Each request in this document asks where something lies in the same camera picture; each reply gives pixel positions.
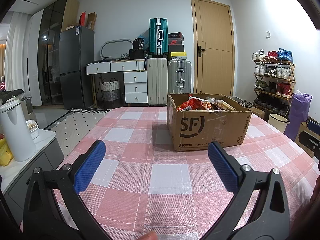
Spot beige black snack packet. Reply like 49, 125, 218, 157
210, 98, 236, 111

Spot person's left hand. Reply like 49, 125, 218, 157
137, 231, 158, 240

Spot purple gift bag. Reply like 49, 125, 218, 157
284, 90, 312, 141

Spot cream waste bin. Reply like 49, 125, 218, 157
268, 113, 290, 133

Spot grey white side cabinet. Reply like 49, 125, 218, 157
1, 129, 64, 224

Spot white dotted rug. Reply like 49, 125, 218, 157
44, 108, 108, 158

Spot pink plaid tablecloth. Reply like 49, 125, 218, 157
65, 107, 319, 239

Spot SF Express cardboard box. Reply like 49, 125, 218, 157
167, 94, 252, 151

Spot white bowl on cabinet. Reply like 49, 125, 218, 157
26, 120, 39, 139

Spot yellow bag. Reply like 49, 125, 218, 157
0, 138, 13, 166

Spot wooden shoe rack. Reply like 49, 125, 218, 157
252, 48, 296, 116

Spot white kettle jug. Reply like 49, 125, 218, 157
0, 99, 36, 162

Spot woven laundry basket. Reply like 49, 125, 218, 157
99, 77, 121, 109

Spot white drawer desk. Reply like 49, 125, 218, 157
86, 59, 148, 105

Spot silver aluminium suitcase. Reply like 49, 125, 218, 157
168, 60, 191, 94

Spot dark grey refrigerator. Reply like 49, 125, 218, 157
59, 26, 94, 109

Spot beige hard suitcase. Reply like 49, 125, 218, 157
147, 58, 168, 106

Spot oval mirror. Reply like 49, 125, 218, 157
100, 39, 133, 59

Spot stacked shoe boxes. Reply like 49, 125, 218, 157
168, 32, 187, 60

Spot white curtain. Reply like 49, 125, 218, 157
2, 11, 31, 93

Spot wooden door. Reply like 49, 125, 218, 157
191, 0, 235, 96

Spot black glass cabinet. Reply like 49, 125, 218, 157
37, 0, 79, 105

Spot teal suitcase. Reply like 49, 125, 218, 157
149, 18, 169, 58

